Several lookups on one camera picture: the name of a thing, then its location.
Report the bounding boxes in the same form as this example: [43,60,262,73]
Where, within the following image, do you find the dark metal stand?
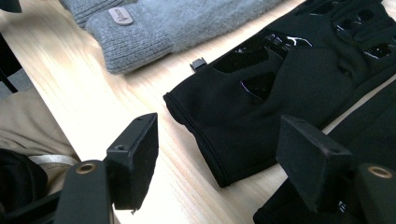
[0,32,23,94]

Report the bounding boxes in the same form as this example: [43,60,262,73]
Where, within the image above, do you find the silver grey strap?
[28,154,79,167]

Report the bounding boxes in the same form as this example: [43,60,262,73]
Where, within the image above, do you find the black glove with glossy patches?
[163,0,396,189]

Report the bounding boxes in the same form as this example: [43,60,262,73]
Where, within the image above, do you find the dark cloth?
[0,148,50,217]

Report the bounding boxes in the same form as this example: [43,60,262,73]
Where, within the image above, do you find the black glove with white logo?
[253,79,396,224]

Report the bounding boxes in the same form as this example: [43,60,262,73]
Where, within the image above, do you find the beige trousers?
[0,88,81,195]

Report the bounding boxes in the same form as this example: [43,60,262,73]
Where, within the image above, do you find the small black plastic clip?
[189,57,208,73]

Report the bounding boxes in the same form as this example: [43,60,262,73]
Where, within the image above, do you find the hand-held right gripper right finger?
[275,114,353,214]

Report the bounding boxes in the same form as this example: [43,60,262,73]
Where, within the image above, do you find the grey knit glove with label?
[85,0,283,76]

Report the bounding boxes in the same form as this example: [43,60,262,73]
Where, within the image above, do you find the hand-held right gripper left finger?
[106,112,160,213]

